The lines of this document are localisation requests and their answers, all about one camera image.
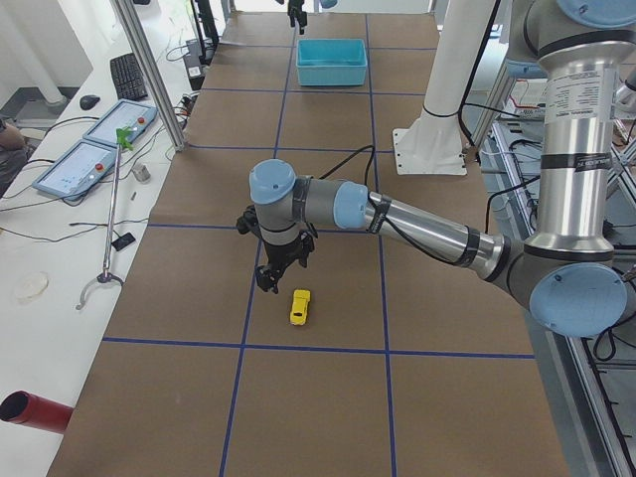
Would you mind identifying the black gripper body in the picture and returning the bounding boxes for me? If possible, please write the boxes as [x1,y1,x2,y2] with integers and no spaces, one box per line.
[287,0,307,28]
[236,205,317,276]

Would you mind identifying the yellow beetle toy car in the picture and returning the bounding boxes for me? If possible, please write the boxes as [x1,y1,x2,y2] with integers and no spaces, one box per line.
[289,289,311,326]

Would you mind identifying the light blue plastic bin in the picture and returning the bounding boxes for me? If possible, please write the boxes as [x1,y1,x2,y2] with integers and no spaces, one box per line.
[296,39,368,86]

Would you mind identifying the small silver metal cylinder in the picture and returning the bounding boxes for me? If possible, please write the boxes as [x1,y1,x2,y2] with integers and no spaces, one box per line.
[131,163,151,183]

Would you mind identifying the black keyboard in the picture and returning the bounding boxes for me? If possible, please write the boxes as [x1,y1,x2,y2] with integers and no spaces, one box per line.
[109,53,148,100]

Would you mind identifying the reacher grabber tool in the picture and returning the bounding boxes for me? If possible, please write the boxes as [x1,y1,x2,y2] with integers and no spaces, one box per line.
[76,126,132,311]

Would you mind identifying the far teach pendant tablet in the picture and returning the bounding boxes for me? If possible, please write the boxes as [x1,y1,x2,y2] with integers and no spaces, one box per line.
[82,99,157,147]

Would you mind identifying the teach pendant tablet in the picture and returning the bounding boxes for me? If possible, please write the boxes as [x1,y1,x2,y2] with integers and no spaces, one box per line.
[32,140,116,200]
[82,99,157,147]

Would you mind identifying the near teach pendant tablet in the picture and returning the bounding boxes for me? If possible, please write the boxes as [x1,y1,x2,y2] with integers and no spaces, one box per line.
[32,140,116,200]

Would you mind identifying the black computer mouse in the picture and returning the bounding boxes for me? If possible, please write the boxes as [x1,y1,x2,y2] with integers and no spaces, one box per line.
[79,94,100,111]

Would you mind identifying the red cylinder tube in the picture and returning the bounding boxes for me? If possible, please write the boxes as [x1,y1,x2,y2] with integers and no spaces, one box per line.
[1,391,74,434]

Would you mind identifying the seated person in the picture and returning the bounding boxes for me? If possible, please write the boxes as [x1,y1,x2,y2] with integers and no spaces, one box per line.
[0,119,28,196]

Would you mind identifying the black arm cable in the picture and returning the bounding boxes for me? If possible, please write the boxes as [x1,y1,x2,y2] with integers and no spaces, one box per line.
[317,144,377,181]

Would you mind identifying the aluminium frame post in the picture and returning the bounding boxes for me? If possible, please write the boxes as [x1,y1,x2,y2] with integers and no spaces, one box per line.
[110,0,185,152]

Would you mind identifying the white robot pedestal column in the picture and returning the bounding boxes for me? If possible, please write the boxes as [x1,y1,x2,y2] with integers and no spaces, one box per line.
[393,0,499,176]

